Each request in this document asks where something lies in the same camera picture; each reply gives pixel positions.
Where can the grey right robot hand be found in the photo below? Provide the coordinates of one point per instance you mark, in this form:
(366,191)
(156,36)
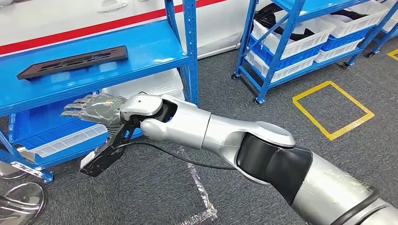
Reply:
(99,108)

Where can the long black plastic car part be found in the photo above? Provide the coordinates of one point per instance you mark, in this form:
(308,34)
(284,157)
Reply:
(71,62)

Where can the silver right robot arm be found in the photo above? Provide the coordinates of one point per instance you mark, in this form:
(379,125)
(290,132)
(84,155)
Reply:
(192,124)

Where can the blue metal shelf rack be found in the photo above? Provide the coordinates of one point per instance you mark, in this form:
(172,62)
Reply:
(378,46)
(281,46)
(140,46)

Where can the black car trim part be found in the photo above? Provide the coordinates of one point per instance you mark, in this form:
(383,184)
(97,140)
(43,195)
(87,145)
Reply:
(267,17)
(348,14)

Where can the blue plastic crate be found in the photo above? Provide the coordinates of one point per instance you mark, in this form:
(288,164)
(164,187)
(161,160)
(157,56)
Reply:
(298,61)
(342,41)
(46,124)

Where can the white car with red stripe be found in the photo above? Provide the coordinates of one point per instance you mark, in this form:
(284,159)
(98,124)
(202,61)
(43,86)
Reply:
(93,15)

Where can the clear floor tape strip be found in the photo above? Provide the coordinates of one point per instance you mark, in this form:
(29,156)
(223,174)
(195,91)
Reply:
(200,192)

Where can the yellow floor tape square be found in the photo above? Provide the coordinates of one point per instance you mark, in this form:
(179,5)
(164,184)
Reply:
(334,135)

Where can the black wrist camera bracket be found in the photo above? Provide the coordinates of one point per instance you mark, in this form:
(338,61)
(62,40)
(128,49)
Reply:
(104,158)

